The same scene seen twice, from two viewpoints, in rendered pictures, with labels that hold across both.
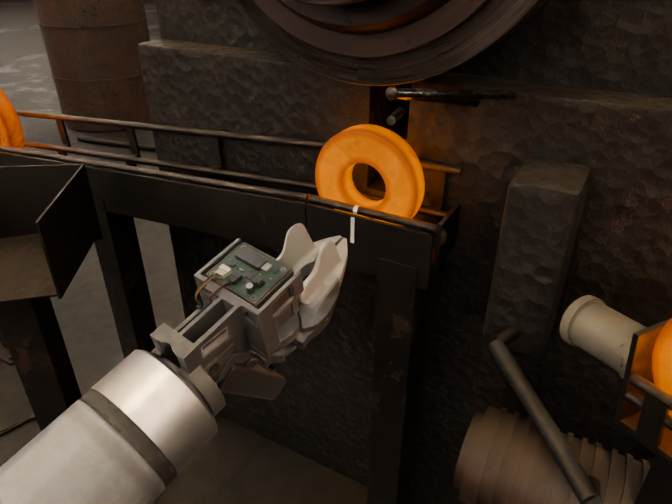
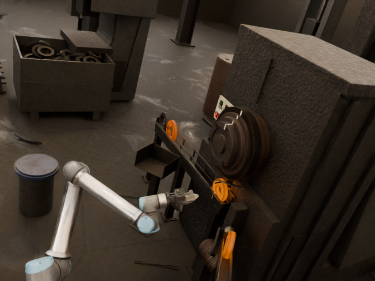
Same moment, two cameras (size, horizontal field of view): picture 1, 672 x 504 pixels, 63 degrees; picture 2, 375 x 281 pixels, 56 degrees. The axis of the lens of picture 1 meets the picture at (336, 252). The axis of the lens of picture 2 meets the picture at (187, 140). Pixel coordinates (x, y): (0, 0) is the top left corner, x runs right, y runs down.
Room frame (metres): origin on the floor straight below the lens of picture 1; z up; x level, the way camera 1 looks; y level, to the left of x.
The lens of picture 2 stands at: (-1.21, -0.78, 2.12)
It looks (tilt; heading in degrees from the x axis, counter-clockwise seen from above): 28 degrees down; 30
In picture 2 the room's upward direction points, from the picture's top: 15 degrees clockwise
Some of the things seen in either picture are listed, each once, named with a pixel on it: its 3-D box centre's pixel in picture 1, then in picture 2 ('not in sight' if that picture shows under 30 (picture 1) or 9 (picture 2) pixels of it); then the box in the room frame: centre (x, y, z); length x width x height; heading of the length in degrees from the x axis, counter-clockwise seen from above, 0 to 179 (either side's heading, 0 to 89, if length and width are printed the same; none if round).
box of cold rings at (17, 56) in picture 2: not in sight; (62, 76); (1.46, 2.69, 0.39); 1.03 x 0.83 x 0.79; 155
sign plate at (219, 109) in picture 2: not in sight; (225, 114); (0.96, 0.20, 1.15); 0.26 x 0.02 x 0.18; 61
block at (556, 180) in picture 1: (534, 258); (235, 219); (0.60, -0.25, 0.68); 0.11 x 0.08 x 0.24; 151
